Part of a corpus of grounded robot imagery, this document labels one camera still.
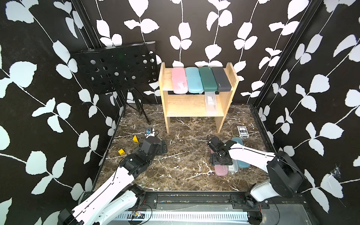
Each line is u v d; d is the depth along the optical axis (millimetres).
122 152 892
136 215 706
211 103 921
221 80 699
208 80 706
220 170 837
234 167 854
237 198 750
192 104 930
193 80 725
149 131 658
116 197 471
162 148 683
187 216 701
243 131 1018
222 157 638
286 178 439
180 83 696
